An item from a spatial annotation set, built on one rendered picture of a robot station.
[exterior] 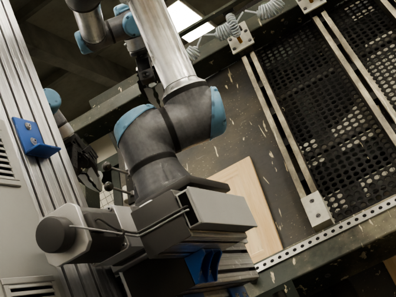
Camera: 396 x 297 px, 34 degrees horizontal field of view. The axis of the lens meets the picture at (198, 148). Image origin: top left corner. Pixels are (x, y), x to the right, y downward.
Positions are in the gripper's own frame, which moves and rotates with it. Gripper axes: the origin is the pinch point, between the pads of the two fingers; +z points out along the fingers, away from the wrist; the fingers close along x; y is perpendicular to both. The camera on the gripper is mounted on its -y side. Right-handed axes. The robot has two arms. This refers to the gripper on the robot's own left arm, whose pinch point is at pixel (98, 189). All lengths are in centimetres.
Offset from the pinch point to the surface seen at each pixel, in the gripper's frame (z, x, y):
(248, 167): 25, -41, 26
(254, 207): 34, -40, 9
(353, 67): 16, -89, 44
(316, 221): 42, -60, -11
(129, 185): 9.5, 6.6, 34.4
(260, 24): -13, -63, 84
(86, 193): 3.9, 28.1, 41.0
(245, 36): -13, -55, 79
